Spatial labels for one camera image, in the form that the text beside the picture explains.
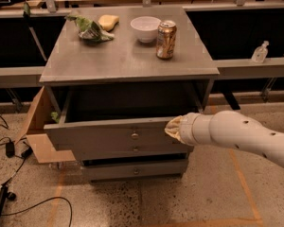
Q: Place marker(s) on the clear sanitizer bottle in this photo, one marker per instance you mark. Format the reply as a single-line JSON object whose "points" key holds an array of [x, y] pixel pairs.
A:
{"points": [[260, 53]]}

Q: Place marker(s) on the green chip bag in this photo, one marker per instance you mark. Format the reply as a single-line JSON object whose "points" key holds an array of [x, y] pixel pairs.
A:
{"points": [[89, 29]]}

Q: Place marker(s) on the yellow sponge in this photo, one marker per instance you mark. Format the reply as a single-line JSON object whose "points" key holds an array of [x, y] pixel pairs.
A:
{"points": [[108, 22]]}

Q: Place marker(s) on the white ceramic bowl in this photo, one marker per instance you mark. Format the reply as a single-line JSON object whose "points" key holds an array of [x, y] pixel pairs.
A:
{"points": [[145, 28]]}

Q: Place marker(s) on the brown cardboard box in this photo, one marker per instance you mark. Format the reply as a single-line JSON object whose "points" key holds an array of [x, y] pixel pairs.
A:
{"points": [[33, 130]]}

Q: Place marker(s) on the black tripod leg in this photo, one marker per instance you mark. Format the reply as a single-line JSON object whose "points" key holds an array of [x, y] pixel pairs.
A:
{"points": [[5, 195]]}

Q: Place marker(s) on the grey drawer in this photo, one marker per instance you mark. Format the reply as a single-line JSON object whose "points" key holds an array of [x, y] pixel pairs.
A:
{"points": [[74, 129], [135, 170], [119, 151]]}

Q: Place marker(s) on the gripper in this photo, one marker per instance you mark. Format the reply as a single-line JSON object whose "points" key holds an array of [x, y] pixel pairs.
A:
{"points": [[188, 128]]}

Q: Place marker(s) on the grey wooden drawer cabinet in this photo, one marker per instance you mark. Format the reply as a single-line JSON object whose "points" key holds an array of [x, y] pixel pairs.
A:
{"points": [[124, 78]]}

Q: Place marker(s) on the grey middle drawer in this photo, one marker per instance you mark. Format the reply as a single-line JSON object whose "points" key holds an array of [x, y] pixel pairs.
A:
{"points": [[119, 151]]}

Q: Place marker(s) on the black power adapter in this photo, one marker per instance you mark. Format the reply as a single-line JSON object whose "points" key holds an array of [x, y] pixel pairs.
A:
{"points": [[10, 149]]}

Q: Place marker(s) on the grey bottom drawer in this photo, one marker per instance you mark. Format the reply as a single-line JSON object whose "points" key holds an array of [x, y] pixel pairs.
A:
{"points": [[135, 170]]}

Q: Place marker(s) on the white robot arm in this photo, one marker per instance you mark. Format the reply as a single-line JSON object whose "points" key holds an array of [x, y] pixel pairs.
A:
{"points": [[228, 129]]}

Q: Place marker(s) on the gold soda can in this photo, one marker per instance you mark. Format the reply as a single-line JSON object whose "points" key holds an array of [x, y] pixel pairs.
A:
{"points": [[166, 37]]}

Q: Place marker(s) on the grey top drawer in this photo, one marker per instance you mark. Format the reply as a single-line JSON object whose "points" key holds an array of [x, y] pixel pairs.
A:
{"points": [[74, 129]]}

